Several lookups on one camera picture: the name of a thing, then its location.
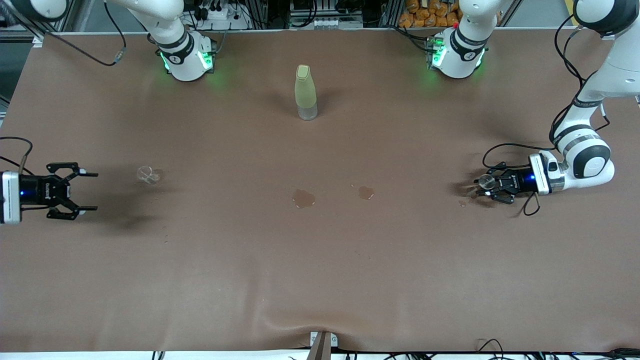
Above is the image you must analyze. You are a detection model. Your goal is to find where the brown table cover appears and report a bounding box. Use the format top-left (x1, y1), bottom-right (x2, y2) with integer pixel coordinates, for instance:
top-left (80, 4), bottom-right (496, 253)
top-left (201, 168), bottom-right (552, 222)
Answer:
top-left (0, 27), bottom-right (640, 353)

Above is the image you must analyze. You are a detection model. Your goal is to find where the steel double jigger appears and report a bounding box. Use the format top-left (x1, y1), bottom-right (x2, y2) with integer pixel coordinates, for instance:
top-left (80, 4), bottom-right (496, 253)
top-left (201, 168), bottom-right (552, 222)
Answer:
top-left (470, 173), bottom-right (497, 198)

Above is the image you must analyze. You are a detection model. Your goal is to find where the orange bread pile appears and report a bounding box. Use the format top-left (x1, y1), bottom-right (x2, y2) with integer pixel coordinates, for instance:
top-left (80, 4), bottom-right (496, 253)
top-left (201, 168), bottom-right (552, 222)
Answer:
top-left (398, 0), bottom-right (463, 28)

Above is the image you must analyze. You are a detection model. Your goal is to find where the yellow-green bottle shaker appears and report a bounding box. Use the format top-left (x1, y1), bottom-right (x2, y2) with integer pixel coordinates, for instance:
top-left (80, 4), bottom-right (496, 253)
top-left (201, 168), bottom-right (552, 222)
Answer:
top-left (294, 64), bottom-right (319, 121)

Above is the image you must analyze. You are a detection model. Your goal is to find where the large brown liquid puddle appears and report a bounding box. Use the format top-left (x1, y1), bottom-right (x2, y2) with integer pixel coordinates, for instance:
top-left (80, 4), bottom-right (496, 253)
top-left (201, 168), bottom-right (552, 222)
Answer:
top-left (292, 188), bottom-right (317, 209)

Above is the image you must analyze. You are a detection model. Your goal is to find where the white power strip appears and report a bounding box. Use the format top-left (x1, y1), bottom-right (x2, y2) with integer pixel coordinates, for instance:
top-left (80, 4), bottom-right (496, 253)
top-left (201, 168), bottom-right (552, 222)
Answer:
top-left (192, 0), bottom-right (251, 32)

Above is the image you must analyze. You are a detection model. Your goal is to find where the white terminal block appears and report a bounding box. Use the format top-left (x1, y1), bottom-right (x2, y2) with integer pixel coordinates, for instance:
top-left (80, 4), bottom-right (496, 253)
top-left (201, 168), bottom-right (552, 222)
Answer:
top-left (290, 17), bottom-right (363, 30)

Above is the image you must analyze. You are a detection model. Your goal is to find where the grey clamp bracket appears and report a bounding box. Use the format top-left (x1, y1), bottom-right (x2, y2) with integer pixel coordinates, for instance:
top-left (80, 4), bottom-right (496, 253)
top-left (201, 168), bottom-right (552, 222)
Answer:
top-left (306, 330), bottom-right (339, 360)

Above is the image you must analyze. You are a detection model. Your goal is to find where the small clear glass cup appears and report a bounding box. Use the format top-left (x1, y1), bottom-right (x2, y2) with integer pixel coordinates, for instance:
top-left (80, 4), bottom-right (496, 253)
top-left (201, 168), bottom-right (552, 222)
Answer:
top-left (136, 165), bottom-right (162, 186)

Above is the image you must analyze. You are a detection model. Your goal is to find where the short black cable loop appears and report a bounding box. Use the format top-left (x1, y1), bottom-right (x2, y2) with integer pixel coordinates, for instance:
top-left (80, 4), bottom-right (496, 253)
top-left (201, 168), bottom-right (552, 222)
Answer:
top-left (521, 192), bottom-right (542, 217)

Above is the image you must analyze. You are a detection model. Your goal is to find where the thin black cable loop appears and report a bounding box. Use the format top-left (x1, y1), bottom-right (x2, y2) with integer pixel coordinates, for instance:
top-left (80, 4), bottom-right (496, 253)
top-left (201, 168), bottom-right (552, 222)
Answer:
top-left (476, 338), bottom-right (506, 360)

